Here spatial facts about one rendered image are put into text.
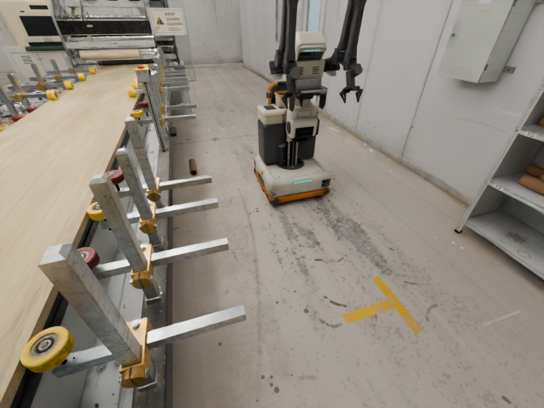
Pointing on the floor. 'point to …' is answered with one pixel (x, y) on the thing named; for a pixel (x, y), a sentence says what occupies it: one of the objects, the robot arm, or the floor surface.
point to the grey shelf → (524, 145)
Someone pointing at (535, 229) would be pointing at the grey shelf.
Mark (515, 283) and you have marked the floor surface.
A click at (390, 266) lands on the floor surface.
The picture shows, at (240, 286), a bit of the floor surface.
